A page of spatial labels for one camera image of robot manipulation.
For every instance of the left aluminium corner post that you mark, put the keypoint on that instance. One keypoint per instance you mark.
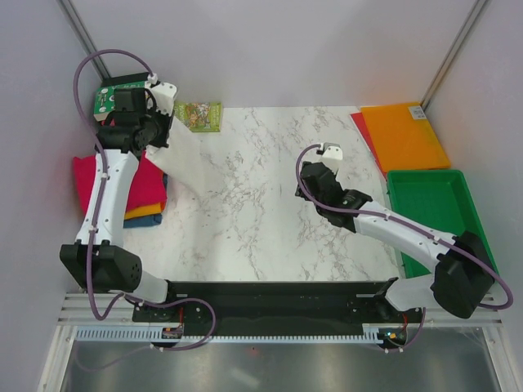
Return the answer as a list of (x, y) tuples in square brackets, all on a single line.
[(80, 30)]

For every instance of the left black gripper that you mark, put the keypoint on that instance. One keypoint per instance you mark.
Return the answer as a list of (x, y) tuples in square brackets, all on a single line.
[(167, 121)]

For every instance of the orange plastic board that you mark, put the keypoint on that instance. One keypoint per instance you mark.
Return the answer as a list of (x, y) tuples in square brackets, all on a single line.
[(403, 138)]

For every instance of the green book on drawers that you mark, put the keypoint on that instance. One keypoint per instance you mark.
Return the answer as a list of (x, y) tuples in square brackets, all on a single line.
[(104, 99)]

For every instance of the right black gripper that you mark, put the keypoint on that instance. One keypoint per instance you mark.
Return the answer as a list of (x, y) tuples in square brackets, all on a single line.
[(300, 193)]

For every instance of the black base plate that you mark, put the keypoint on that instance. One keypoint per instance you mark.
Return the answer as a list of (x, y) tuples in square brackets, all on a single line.
[(286, 308)]

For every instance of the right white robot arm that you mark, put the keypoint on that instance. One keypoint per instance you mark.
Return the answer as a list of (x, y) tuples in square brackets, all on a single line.
[(458, 265)]

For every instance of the red plastic board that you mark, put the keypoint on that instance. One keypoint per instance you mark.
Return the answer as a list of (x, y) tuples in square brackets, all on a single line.
[(360, 123)]

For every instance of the pink folded t shirt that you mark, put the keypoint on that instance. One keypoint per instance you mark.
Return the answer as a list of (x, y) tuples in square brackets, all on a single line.
[(84, 175)]

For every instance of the aluminium corner post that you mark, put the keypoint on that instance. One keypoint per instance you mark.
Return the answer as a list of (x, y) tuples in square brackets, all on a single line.
[(80, 30), (464, 33)]

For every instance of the white t shirt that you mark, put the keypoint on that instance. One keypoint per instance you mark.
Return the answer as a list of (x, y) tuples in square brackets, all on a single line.
[(184, 160)]

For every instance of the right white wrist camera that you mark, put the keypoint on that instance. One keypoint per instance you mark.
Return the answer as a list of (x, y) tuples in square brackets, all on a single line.
[(331, 156)]

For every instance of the right aluminium corner post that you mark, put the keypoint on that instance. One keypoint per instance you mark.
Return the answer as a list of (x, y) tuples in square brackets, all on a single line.
[(464, 33)]

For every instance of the green plastic tray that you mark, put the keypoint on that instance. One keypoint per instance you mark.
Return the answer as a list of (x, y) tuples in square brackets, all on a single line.
[(439, 199)]

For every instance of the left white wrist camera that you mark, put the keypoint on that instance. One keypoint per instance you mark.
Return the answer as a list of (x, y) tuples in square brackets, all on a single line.
[(161, 97)]

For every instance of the black pink drawer unit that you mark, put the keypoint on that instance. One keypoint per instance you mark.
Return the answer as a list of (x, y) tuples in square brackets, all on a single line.
[(122, 79)]

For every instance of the aluminium rail frame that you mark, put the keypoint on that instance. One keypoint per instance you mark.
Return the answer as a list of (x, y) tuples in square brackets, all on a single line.
[(75, 314)]

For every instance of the blue folded t shirt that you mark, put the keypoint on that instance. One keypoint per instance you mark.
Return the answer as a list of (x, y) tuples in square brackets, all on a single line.
[(141, 221)]

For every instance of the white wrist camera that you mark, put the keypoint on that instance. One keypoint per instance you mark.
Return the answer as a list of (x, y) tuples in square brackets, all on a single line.
[(331, 156), (161, 97)]

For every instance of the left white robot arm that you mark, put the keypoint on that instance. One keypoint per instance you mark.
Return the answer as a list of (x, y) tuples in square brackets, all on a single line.
[(97, 259)]

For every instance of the yellow folded t shirt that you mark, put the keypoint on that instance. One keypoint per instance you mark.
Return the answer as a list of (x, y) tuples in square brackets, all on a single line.
[(147, 210)]

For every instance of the white slotted cable duct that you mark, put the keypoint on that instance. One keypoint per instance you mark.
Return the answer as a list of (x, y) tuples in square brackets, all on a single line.
[(158, 334)]

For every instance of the lime green picture book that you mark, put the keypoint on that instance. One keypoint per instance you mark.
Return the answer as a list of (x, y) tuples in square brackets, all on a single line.
[(203, 117)]

